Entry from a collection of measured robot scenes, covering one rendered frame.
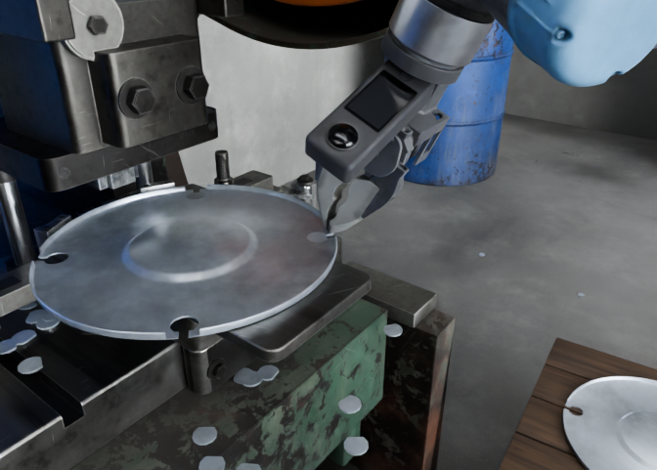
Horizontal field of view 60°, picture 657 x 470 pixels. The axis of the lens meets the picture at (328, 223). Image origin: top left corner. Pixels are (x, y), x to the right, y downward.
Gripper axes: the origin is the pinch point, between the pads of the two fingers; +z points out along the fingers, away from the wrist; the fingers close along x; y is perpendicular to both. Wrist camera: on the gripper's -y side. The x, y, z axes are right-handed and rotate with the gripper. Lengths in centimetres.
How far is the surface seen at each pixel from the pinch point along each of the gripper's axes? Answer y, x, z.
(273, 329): -15.2, -5.6, -1.0
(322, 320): -11.7, -7.7, -1.7
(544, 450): 28, -38, 31
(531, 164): 241, 6, 91
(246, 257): -8.6, 2.7, 2.5
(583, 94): 322, 13, 72
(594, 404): 42, -41, 29
